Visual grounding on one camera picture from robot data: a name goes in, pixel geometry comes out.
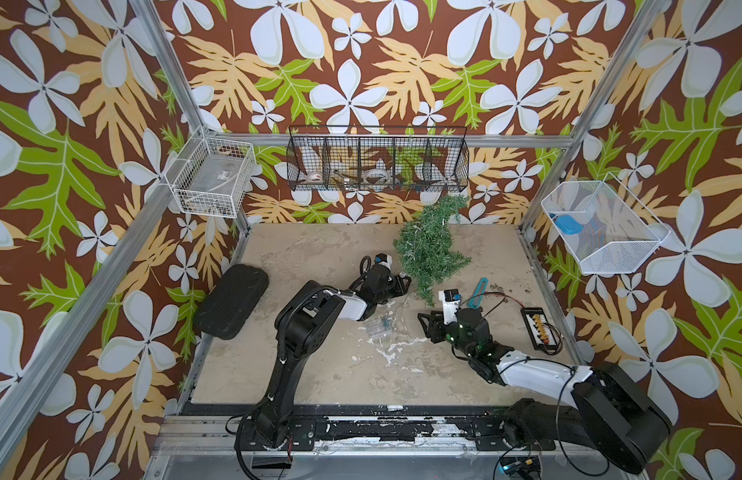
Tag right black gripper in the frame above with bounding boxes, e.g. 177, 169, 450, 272
415, 309, 476, 361

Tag clear battery box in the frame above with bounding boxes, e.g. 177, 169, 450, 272
364, 315, 395, 339

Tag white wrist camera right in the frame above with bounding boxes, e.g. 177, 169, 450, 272
438, 289, 462, 325

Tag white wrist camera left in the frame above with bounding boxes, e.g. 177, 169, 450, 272
374, 253, 392, 270

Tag white wire basket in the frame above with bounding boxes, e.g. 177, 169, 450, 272
541, 174, 671, 276
166, 128, 257, 219

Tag white wire basket right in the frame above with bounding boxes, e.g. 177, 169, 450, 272
541, 174, 671, 276

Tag clear string lights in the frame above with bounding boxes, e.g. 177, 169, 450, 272
369, 293, 429, 342

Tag black wire basket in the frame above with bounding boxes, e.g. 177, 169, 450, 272
286, 125, 470, 194

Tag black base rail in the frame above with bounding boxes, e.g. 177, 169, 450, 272
154, 404, 557, 455

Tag black oval pad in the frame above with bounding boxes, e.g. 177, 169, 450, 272
194, 264, 269, 340

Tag blue object in basket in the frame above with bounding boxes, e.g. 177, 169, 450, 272
551, 215, 584, 235

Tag teal utility knife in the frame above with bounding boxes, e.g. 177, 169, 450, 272
467, 277, 489, 309

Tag small green christmas tree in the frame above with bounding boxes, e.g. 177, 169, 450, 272
393, 195, 471, 307

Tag white wire basket left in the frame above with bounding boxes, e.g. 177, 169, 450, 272
166, 128, 257, 219

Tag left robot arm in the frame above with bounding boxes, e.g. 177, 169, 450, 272
236, 258, 412, 449

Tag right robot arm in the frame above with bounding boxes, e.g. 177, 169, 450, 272
417, 308, 672, 474

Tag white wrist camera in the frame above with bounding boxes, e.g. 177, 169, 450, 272
438, 289, 462, 325
374, 253, 392, 270

